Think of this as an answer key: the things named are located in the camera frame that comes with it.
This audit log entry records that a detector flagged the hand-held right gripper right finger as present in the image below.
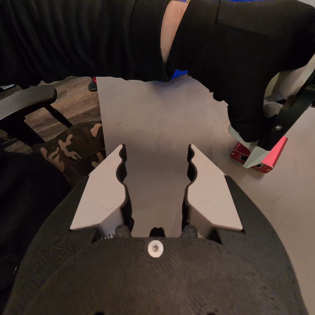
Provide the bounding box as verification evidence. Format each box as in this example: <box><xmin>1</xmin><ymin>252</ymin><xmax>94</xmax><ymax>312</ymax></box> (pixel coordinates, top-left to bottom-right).
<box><xmin>182</xmin><ymin>144</ymin><xmax>244</xmax><ymax>239</ymax></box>

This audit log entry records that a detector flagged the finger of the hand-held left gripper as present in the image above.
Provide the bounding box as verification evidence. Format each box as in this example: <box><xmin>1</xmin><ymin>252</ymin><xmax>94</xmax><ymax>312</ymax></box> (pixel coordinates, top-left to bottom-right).
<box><xmin>243</xmin><ymin>145</ymin><xmax>271</xmax><ymax>169</ymax></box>

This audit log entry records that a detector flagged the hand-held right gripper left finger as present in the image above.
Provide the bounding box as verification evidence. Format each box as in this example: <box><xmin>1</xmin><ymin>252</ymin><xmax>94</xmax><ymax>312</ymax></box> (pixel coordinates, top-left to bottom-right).
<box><xmin>70</xmin><ymin>144</ymin><xmax>133</xmax><ymax>235</ymax></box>

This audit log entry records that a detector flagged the red ethernet coupler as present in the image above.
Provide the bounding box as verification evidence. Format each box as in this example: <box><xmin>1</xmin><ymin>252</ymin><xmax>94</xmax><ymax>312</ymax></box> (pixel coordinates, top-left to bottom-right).
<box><xmin>230</xmin><ymin>136</ymin><xmax>288</xmax><ymax>174</ymax></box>

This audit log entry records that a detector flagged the person's left forearm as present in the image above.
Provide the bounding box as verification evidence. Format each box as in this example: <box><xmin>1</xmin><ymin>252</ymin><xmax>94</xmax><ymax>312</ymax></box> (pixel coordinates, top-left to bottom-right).
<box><xmin>0</xmin><ymin>0</ymin><xmax>190</xmax><ymax>86</ymax></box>

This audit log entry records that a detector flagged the person's camouflage trouser leg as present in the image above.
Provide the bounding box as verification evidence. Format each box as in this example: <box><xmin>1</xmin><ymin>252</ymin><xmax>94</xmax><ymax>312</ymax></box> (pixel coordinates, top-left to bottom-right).
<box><xmin>32</xmin><ymin>121</ymin><xmax>107</xmax><ymax>184</ymax></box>

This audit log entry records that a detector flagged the person's black clothing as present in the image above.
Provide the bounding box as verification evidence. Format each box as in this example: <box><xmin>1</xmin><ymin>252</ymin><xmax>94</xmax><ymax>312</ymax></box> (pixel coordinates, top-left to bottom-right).
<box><xmin>0</xmin><ymin>145</ymin><xmax>73</xmax><ymax>291</ymax></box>

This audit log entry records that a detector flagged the black office chair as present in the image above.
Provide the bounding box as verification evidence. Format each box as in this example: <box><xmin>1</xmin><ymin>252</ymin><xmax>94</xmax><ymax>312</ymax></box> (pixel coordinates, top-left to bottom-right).
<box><xmin>0</xmin><ymin>85</ymin><xmax>73</xmax><ymax>147</ymax></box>

